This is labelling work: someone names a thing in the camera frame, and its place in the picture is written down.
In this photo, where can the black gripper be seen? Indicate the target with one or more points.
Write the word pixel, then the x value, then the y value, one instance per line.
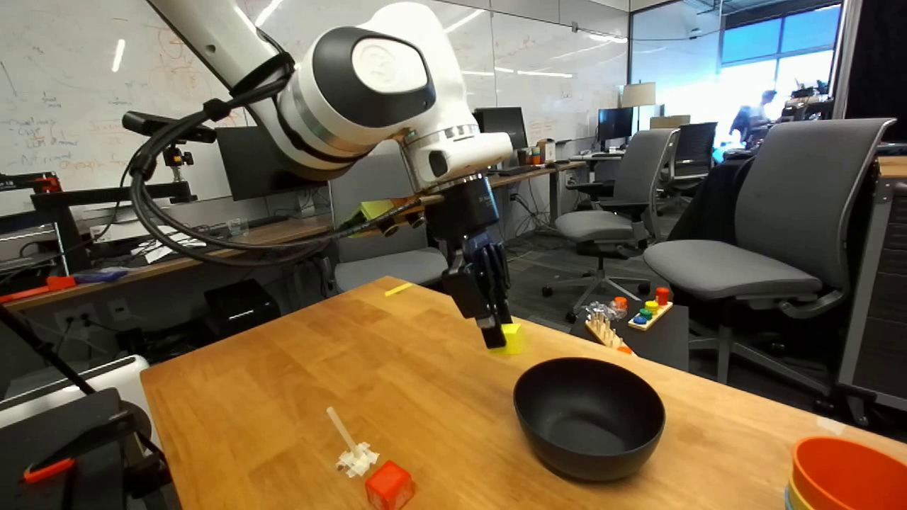
pixel 472 229

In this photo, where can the yellow block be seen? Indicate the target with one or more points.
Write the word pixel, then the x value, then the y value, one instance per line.
pixel 515 338

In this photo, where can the orange block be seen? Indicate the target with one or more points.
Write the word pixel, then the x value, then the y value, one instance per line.
pixel 390 489

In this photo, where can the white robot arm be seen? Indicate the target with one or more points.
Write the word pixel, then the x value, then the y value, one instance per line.
pixel 370 86

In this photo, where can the wooden block toy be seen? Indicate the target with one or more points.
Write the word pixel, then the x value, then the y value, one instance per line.
pixel 604 329

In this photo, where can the black bowl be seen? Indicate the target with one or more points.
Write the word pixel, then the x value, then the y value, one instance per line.
pixel 586 426

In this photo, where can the yellow tape strip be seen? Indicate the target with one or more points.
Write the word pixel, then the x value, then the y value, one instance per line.
pixel 397 290

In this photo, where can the clear plastic bag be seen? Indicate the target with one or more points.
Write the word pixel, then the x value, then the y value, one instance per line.
pixel 612 304

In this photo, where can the grey office chair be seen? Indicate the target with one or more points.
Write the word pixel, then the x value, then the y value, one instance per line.
pixel 386 268
pixel 804 189
pixel 641 165

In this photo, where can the colourful peg toy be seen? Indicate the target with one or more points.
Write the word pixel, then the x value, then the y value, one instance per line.
pixel 649 311

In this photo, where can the white cross piece with stick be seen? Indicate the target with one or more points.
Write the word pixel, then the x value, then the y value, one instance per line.
pixel 359 461

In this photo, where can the black monitor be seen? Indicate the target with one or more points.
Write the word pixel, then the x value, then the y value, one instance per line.
pixel 508 124
pixel 245 165
pixel 612 124
pixel 695 144

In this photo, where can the white lamp shade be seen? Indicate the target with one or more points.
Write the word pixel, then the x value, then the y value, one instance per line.
pixel 639 94

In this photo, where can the white papers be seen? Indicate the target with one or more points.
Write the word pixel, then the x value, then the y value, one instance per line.
pixel 175 247

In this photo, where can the seated person in dark clothes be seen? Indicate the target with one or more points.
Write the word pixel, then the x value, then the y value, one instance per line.
pixel 753 124

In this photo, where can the orange plastic cup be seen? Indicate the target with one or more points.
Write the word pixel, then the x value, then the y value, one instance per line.
pixel 852 477

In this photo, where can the grey metal drawer cabinet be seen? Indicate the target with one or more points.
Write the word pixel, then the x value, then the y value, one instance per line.
pixel 882 302

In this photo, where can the white box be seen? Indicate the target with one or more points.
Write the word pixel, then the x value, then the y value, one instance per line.
pixel 104 377

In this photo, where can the long wooden desk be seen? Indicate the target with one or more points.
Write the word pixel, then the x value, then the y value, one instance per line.
pixel 95 273

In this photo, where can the orange flat tool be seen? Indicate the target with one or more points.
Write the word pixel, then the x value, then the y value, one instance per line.
pixel 37 290

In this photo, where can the black panel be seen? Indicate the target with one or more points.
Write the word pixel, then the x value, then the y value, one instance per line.
pixel 882 66

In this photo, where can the yellow-green wrist camera mount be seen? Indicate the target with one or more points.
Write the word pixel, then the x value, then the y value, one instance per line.
pixel 376 210

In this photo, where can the black camera on mount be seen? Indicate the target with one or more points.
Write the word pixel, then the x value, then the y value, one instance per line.
pixel 166 127

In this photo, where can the black frame with red clamp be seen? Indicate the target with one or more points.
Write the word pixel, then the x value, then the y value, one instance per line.
pixel 95 196

